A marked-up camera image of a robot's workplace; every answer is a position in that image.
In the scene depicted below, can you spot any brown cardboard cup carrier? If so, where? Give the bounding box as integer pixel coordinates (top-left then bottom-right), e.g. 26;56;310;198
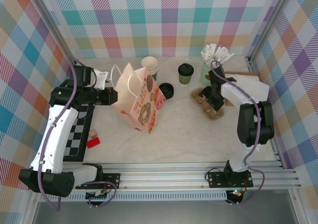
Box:
190;87;225;121

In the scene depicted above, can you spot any left circuit board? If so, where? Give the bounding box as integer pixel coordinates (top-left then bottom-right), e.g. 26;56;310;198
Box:
85;189;111;201

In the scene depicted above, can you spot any aluminium frame post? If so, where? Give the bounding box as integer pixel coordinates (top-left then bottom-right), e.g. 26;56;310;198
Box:
245;0;293;66
29;0;78;66

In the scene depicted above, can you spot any perforated grey cable duct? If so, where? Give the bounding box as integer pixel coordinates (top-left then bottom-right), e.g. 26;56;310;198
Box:
38;191;231;202

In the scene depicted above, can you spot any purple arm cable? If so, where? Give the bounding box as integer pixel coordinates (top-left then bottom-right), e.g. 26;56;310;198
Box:
210;60;265;206
38;59;117;212

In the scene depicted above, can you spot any black plastic cup lid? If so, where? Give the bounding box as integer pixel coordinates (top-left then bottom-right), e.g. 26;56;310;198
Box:
177;63;194;77

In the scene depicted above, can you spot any aluminium mounting rail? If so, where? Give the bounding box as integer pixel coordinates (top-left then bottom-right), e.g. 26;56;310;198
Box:
27;159;303;191

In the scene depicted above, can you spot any red block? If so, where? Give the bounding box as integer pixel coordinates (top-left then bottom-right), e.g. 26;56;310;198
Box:
86;137;102;149

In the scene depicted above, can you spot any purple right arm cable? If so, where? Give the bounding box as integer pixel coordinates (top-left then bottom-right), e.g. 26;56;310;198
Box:
210;60;265;206

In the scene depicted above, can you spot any aluminium right frame post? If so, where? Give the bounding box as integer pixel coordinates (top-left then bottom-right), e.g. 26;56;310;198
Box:
245;0;293;66

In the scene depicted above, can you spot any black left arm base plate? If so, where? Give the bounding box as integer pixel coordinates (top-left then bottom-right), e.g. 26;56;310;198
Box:
76;173;121;190

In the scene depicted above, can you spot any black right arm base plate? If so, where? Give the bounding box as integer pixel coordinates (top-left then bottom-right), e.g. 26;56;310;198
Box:
207;171;254;189

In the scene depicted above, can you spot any black grey checkerboard mat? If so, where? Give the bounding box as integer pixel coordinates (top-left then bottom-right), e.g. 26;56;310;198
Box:
63;103;96;162

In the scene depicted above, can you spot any aluminium left frame post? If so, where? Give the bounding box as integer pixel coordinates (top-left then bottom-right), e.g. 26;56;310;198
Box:
29;0;78;66

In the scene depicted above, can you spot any donut print paper bag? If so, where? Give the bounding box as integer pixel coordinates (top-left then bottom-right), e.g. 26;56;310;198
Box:
110;62;166;135

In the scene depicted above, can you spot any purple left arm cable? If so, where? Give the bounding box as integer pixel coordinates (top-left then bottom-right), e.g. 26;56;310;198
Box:
38;59;117;212

